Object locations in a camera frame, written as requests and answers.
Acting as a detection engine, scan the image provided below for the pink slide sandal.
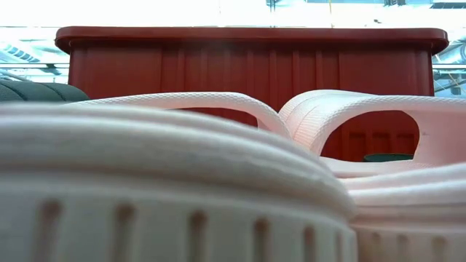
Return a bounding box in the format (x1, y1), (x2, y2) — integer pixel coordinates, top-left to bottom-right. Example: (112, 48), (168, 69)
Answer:
(278, 89), (466, 262)
(0, 91), (360, 262)

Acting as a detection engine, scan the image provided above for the black slide sandal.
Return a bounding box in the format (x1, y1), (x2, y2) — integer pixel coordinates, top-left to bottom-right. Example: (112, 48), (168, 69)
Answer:
(0, 79), (90, 103)

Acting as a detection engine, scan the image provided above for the red plastic bin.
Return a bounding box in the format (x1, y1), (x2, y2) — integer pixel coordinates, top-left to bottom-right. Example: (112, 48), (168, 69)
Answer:
(54, 25), (449, 163)

